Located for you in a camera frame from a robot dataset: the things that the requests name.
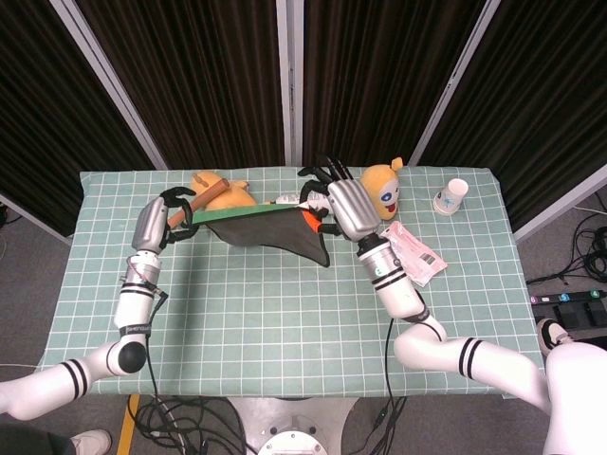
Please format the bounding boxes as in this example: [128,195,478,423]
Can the right robot hand orange thumb tip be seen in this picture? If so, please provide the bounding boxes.
[297,154,381,241]

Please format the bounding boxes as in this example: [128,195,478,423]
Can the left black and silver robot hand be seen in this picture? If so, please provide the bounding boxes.
[131,187,200,253]

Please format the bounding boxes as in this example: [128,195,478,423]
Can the green black cloth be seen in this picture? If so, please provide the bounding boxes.
[192,202,331,267]

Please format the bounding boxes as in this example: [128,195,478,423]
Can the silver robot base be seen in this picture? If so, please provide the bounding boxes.
[227,396,359,455]

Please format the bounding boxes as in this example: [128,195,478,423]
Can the yellow one-eyed plush toy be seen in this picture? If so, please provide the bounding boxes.
[359,156,405,222]

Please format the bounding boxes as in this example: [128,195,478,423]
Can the white drink bottle yellow cap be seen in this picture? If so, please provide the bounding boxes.
[267,191,314,208]

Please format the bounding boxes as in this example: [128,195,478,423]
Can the brown wooden stick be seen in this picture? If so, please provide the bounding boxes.
[168,178,230,228]

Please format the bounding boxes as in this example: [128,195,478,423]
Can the pink and white plastic packet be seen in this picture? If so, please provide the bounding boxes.
[378,220,449,287]

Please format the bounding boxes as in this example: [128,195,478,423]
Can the orange hamster plush toy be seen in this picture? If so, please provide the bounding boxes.
[191,172,257,212]

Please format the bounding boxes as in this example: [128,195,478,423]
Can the white paper cup blue flower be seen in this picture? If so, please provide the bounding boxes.
[432,177,469,216]

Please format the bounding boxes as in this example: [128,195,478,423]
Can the black pleated curtain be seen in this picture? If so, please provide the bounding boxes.
[75,0,285,170]
[0,0,156,238]
[302,0,489,167]
[419,0,607,233]

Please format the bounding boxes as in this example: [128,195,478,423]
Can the green checked tablecloth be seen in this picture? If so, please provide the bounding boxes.
[37,165,551,399]

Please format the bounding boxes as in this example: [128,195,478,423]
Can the yellow floor tape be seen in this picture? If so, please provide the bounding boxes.
[117,393,141,455]

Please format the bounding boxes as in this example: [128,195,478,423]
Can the white shoe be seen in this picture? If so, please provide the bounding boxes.
[70,428,113,455]
[537,318,575,355]

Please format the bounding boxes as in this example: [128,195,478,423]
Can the black pedal box coloured buttons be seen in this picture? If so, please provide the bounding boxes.
[529,287,607,328]

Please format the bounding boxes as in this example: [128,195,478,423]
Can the dark trouser leg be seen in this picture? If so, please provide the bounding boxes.
[0,424,80,455]

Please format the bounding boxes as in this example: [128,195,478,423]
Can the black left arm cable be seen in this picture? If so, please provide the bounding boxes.
[141,287,170,404]

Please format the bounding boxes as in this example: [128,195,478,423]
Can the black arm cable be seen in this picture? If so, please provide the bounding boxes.
[372,317,409,455]
[141,287,170,404]

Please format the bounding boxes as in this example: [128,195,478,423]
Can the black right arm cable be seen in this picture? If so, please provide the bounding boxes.
[372,317,409,455]

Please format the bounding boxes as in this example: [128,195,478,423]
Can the black floor cable bundle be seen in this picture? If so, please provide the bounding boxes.
[525,208,607,285]
[135,395,248,455]

